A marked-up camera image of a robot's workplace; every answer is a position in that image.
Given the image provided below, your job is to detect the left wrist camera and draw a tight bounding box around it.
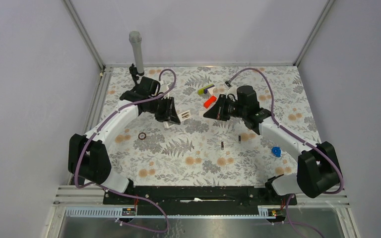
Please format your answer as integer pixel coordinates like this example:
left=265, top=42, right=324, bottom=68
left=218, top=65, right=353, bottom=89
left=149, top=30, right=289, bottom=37
left=161, top=83, right=175, bottom=98

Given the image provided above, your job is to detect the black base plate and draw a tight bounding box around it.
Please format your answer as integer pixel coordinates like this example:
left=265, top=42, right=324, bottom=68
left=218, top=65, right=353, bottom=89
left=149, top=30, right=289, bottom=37
left=103, top=186, right=286, bottom=213

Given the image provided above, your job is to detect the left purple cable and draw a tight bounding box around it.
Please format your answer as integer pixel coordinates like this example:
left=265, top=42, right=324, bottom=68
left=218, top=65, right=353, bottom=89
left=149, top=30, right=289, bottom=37
left=74, top=69, right=177, bottom=235

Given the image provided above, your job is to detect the white slotted cable duct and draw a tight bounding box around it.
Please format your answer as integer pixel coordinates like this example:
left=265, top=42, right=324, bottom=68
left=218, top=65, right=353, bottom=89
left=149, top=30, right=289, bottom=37
left=65, top=206, right=285, bottom=219

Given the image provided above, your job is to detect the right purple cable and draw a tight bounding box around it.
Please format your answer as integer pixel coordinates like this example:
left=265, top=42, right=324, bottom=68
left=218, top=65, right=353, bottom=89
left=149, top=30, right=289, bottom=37
left=226, top=68, right=345, bottom=238

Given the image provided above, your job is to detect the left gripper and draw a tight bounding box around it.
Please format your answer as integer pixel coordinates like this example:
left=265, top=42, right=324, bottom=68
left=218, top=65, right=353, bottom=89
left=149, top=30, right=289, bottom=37
left=147, top=95, right=180, bottom=124

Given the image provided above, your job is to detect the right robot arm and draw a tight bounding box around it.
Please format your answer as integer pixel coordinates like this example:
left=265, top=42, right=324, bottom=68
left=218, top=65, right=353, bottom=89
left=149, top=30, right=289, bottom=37
left=203, top=86, right=343, bottom=204

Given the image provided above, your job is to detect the white remote control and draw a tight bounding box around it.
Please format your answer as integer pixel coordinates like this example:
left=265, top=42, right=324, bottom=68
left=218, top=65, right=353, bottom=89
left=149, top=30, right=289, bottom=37
left=163, top=110, right=191, bottom=128

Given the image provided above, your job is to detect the floral patterned mat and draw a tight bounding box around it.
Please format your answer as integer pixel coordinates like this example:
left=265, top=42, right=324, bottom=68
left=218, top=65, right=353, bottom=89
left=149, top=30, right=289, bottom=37
left=108, top=66, right=320, bottom=186

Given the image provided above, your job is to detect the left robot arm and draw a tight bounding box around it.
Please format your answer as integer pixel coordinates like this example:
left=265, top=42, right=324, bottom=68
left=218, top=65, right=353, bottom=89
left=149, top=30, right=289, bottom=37
left=68, top=76, right=181, bottom=204

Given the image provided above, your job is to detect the grey microphone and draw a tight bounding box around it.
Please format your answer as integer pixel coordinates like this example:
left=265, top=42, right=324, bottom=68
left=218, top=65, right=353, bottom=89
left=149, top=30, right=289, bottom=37
left=129, top=31, right=144, bottom=76

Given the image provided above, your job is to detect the blue plastic piece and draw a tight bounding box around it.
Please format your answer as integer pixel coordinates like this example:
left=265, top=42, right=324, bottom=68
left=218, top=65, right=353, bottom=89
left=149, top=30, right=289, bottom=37
left=271, top=147, right=282, bottom=158

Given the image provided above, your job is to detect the purple cable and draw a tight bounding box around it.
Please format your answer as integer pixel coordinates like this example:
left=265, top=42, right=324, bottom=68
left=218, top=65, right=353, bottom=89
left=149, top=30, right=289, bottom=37
left=226, top=68, right=345, bottom=238
left=74, top=69, right=177, bottom=235

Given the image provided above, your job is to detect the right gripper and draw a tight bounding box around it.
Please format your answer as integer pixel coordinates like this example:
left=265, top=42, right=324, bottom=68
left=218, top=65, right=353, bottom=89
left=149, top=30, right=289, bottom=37
left=204, top=94, right=247, bottom=121

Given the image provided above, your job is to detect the red orange block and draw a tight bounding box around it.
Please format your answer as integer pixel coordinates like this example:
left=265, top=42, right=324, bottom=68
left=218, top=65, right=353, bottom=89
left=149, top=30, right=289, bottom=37
left=203, top=96, right=217, bottom=109

